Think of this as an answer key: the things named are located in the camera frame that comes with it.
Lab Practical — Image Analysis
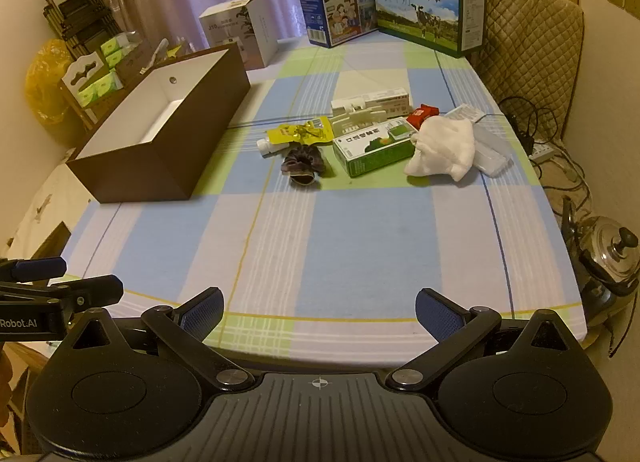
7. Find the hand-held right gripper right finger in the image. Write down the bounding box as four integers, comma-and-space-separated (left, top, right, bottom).
384, 286, 590, 393

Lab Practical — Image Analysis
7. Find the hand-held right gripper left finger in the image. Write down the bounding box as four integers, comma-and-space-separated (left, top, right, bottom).
47, 286, 258, 393

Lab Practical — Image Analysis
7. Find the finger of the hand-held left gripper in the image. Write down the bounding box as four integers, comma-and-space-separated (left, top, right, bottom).
0, 275, 125, 315
0, 255, 68, 285

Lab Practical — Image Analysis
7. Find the brown storage box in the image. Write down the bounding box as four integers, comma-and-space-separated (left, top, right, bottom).
65, 41, 251, 204

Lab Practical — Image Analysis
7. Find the large white cream tube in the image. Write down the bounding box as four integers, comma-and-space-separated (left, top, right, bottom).
472, 125, 512, 178

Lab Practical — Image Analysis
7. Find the green medicine box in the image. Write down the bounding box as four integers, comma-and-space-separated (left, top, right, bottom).
332, 118, 418, 178

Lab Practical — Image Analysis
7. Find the yellow snack packet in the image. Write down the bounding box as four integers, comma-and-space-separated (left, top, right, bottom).
265, 118, 335, 145

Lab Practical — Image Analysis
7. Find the white plastic blister pack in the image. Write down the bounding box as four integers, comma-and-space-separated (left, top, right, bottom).
327, 107, 388, 135

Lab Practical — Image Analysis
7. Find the long white medicine box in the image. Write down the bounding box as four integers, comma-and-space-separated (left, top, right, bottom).
331, 87, 411, 116

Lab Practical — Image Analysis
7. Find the white side cabinet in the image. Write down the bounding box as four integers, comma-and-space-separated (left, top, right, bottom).
0, 162, 96, 268

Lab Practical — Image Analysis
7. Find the white cloth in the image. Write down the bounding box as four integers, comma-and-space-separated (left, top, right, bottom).
404, 115, 476, 183

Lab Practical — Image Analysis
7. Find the stainless steel kettle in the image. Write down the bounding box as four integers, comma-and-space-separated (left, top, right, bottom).
560, 197, 640, 328

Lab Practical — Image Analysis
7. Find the dark hair scrunchie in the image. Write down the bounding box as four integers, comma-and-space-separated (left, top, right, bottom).
281, 143, 328, 188

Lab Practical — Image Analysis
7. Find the yellow plastic bag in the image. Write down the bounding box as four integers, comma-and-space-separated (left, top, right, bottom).
25, 38, 81, 148

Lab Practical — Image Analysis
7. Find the green tissue packet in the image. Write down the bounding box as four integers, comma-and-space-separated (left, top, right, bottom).
75, 72, 124, 108
100, 40, 124, 68

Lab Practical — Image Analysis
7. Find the red snack packet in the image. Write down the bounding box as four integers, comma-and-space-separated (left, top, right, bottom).
406, 104, 440, 129

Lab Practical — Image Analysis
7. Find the box of tissue packs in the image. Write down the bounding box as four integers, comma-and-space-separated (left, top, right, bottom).
60, 50, 126, 125

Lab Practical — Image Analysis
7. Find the wooden organizer box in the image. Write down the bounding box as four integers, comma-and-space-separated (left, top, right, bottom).
117, 37, 201, 80

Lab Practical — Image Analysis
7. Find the black folding rack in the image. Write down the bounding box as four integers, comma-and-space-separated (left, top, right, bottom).
40, 0, 121, 63

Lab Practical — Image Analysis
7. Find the white open carton box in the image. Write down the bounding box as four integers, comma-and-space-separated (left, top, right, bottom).
199, 0, 279, 68

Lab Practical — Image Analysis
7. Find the quilted beige chair cover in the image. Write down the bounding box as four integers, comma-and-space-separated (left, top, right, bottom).
467, 0, 586, 143

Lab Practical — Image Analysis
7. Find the green milk carton box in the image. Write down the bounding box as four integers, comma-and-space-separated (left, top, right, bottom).
371, 0, 488, 59

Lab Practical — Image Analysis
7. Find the power strip with cables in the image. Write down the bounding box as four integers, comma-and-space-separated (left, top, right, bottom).
500, 95, 601, 205

